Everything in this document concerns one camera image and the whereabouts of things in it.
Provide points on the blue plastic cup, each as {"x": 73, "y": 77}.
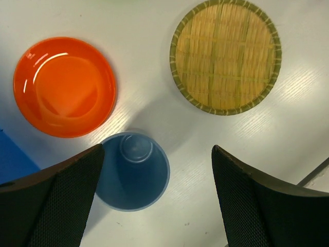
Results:
{"x": 135, "y": 172}

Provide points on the green-rimmed bamboo tray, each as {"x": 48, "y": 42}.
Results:
{"x": 225, "y": 56}

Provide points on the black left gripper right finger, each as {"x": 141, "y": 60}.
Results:
{"x": 261, "y": 210}

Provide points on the orange plastic plate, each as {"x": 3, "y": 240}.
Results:
{"x": 64, "y": 87}

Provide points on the blue plastic bin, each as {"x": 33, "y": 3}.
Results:
{"x": 15, "y": 163}

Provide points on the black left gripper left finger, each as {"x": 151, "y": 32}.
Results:
{"x": 51, "y": 207}

